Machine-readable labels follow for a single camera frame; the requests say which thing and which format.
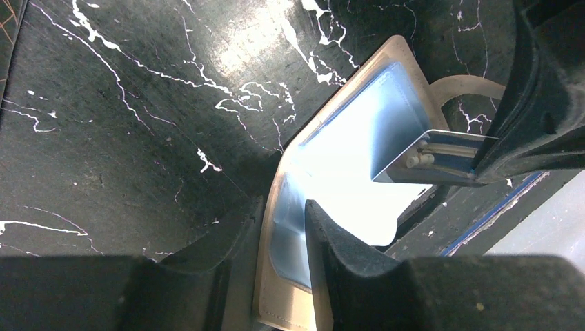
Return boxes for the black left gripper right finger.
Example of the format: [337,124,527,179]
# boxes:
[305,200,584,330]

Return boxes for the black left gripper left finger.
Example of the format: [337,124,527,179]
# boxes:
[1,197,264,330]

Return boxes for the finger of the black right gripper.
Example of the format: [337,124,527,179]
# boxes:
[473,1,584,184]

